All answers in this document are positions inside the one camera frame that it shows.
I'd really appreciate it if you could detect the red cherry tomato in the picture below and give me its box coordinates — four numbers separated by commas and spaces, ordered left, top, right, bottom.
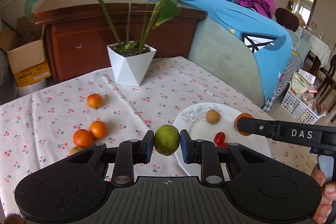
217, 142, 228, 148
214, 132, 226, 145

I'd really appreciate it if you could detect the left hand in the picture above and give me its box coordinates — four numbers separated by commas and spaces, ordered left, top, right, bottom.
4, 214, 26, 224

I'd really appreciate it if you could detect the white geometric plant pot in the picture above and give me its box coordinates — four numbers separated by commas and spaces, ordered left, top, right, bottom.
106, 44, 157, 87

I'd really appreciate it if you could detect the blue patterned blanket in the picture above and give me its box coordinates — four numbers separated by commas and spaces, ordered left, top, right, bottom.
179, 0, 292, 104

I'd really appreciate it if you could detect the small far orange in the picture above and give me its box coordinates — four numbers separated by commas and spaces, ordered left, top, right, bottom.
86, 93, 103, 109

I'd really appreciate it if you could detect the dark wooden cabinet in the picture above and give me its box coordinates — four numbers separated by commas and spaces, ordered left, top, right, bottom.
33, 0, 206, 83

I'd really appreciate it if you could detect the green leafy plant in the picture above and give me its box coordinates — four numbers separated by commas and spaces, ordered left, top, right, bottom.
24, 0, 192, 57

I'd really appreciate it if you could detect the orange pair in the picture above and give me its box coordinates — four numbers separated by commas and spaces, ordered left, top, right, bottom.
73, 129, 94, 148
89, 121, 108, 139

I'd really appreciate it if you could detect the cherry print tablecloth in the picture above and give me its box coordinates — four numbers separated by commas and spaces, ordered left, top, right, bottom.
1, 57, 268, 214

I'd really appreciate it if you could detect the brown kiwi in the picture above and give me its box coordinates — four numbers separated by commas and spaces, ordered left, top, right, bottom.
206, 109, 221, 124
70, 146, 84, 155

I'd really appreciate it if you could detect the green fruit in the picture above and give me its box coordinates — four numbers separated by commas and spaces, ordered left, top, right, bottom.
154, 124, 181, 156

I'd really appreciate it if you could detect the cardboard box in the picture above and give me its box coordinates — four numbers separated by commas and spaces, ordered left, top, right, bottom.
1, 26, 51, 88

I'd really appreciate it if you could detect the houndstooth sofa cover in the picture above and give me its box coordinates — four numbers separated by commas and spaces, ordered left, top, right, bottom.
261, 54, 302, 113

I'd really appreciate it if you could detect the green sofa armrest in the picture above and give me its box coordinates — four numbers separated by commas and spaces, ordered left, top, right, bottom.
188, 16, 265, 107

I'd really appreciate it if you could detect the white floral plate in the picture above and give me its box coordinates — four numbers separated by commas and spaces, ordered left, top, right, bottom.
172, 102, 272, 177

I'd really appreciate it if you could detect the right hand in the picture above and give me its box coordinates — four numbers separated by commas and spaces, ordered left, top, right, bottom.
311, 165, 335, 224

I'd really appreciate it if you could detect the white perforated basket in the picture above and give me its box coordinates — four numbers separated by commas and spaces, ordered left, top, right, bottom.
281, 83, 326, 124

